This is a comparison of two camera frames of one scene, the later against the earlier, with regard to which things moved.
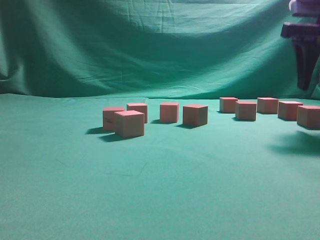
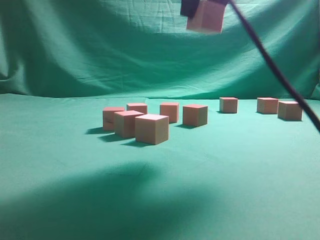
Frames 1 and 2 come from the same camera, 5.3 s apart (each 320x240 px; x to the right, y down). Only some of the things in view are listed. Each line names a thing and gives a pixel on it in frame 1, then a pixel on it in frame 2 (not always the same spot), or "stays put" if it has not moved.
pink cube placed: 195,115 stays put
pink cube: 129,123 stays put
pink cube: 246,109 -> 208,18
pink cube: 109,117 stays put
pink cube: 227,104 stays put
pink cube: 141,107 stays put
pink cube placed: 169,112 stays put
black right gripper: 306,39 -> 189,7
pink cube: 308,116 -> 152,129
